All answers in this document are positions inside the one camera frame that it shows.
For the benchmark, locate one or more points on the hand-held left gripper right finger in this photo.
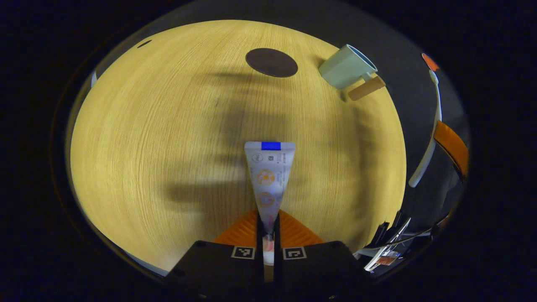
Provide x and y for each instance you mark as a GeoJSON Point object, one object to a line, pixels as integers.
{"type": "Point", "coordinates": [319, 268]}

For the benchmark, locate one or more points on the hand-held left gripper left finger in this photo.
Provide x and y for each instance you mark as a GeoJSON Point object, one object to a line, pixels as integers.
{"type": "Point", "coordinates": [218, 268]}

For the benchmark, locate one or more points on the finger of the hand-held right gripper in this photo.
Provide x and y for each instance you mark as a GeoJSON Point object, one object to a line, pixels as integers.
{"type": "Point", "coordinates": [453, 147]}

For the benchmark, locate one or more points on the white toothbrush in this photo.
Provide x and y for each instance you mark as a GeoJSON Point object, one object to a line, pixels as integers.
{"type": "Point", "coordinates": [432, 134]}

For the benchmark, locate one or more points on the white toothpaste tube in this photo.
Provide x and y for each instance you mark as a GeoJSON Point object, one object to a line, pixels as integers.
{"type": "Point", "coordinates": [268, 176]}

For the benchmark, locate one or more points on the dark brown round coaster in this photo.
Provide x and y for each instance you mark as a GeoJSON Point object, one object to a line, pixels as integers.
{"type": "Point", "coordinates": [272, 62]}

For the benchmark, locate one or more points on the wooden desktop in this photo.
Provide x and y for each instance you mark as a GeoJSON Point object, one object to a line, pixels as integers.
{"type": "Point", "coordinates": [168, 147]}

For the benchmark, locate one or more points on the dark metal frame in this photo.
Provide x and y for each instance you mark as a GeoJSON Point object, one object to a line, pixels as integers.
{"type": "Point", "coordinates": [390, 247]}

